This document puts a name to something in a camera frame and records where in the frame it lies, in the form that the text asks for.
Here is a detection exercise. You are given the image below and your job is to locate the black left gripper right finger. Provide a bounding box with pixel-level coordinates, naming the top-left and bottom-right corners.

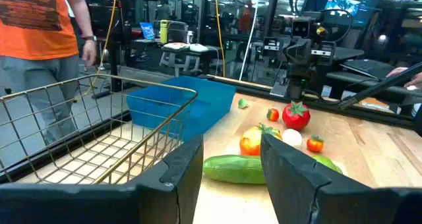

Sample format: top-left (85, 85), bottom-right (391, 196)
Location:
top-left (260, 134), bottom-right (422, 224)

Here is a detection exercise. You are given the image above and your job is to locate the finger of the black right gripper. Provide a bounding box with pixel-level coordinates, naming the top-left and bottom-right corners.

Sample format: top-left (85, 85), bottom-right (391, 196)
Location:
top-left (262, 36), bottom-right (282, 58)
top-left (311, 40), bottom-right (337, 66)

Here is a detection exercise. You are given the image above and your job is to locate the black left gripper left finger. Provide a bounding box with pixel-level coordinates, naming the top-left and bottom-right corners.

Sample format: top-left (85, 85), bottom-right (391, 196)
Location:
top-left (0, 134), bottom-right (204, 224)

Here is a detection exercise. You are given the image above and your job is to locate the green ridged gourd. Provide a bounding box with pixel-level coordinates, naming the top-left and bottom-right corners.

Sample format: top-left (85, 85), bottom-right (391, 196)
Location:
top-left (312, 155), bottom-right (344, 175)

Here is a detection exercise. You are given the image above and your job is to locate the small red tomato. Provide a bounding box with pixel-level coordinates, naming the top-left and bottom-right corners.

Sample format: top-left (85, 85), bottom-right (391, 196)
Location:
top-left (306, 134), bottom-right (325, 154)

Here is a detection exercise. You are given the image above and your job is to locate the white garlic bulb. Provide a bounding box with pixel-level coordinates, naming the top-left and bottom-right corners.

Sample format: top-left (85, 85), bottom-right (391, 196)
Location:
top-left (282, 128), bottom-right (303, 148)

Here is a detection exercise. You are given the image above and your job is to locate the green cucumber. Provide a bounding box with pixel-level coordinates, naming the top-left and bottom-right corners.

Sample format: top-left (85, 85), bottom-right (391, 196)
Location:
top-left (202, 154), bottom-right (266, 185)

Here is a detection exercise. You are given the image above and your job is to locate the large red tomato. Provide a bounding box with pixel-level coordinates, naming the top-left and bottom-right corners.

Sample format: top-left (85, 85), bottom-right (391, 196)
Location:
top-left (282, 100), bottom-right (311, 132)

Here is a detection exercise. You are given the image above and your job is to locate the small red strawberry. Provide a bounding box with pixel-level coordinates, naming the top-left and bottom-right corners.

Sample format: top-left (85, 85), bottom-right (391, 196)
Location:
top-left (266, 107), bottom-right (280, 123)

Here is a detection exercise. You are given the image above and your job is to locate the orange persimmon with green stem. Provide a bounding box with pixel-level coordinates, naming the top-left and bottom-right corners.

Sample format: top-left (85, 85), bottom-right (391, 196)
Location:
top-left (239, 123), bottom-right (283, 157)

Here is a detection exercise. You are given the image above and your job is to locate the black keyboard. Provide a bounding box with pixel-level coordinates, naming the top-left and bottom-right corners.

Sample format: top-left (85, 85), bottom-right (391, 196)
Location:
top-left (340, 58), bottom-right (396, 80)

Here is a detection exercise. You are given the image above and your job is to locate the computer monitor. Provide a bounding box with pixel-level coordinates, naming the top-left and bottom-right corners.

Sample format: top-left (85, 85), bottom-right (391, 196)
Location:
top-left (324, 0), bottom-right (380, 24)

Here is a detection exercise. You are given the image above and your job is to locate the person's hand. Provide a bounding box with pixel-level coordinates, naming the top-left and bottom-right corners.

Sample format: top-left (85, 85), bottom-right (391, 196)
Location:
top-left (385, 67), bottom-right (422, 88)
top-left (81, 39), bottom-right (98, 68)

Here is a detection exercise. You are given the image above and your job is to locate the blue plastic bin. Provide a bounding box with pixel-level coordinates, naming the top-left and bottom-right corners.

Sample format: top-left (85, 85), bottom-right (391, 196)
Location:
top-left (127, 75), bottom-right (237, 142)

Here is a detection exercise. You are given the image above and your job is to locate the yellow green bottle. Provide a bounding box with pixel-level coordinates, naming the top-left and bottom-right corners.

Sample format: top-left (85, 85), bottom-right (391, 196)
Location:
top-left (159, 19), bottom-right (169, 45)

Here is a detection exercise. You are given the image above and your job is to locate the blue laptop screen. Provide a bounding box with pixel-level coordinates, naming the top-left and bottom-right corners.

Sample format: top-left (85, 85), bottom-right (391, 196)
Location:
top-left (139, 22), bottom-right (156, 41)

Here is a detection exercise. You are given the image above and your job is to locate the person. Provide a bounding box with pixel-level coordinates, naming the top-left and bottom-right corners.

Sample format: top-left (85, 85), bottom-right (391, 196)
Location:
top-left (0, 0), bottom-right (98, 146)

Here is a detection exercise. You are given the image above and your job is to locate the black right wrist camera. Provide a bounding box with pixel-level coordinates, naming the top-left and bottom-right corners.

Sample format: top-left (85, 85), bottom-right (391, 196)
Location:
top-left (291, 17), bottom-right (313, 40)

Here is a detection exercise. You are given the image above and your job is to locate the hanging white cable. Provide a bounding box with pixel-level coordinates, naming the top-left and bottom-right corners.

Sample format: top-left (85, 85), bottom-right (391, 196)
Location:
top-left (238, 0), bottom-right (261, 82)

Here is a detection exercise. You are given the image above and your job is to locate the silver frame bracket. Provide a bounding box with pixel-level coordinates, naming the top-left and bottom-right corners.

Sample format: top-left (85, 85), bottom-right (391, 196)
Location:
top-left (269, 80), bottom-right (291, 98)

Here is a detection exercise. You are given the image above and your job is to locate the black looped cable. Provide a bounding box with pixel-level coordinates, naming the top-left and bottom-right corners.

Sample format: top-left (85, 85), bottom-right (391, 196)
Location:
top-left (294, 0), bottom-right (353, 44)

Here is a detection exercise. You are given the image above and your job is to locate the hanging yellow cable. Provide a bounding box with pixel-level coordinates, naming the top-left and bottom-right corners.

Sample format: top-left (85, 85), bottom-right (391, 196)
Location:
top-left (74, 0), bottom-right (119, 101)
top-left (214, 0), bottom-right (227, 78)

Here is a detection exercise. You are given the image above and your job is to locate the gold wire basket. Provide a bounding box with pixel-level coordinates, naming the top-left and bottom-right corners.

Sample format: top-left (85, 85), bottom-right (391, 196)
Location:
top-left (0, 73), bottom-right (198, 185)

